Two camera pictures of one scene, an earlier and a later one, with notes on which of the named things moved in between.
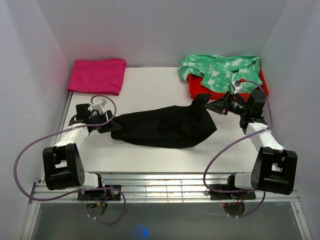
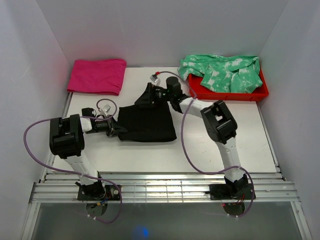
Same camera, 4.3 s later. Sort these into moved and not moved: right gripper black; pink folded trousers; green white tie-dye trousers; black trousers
Moved: right gripper black; black trousers
Not moved: pink folded trousers; green white tie-dye trousers
